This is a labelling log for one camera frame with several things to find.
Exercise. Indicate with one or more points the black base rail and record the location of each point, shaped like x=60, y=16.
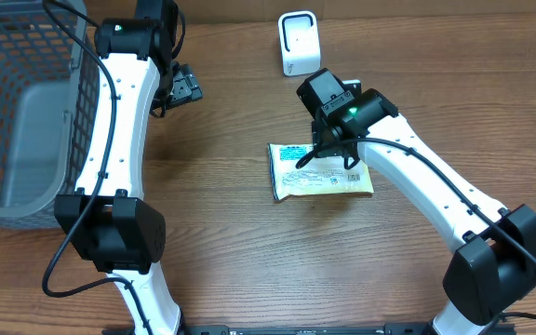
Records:
x=418, y=328

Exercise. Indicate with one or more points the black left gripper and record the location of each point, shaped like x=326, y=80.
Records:
x=188, y=88

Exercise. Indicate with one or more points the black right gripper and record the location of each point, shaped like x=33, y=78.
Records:
x=321, y=147

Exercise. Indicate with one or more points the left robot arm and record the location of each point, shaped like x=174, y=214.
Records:
x=105, y=218

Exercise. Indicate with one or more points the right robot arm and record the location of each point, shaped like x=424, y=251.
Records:
x=493, y=248

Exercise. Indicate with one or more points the grey plastic shopping basket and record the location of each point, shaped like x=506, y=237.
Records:
x=49, y=91

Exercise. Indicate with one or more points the cream snack bag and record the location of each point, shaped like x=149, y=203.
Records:
x=320, y=176

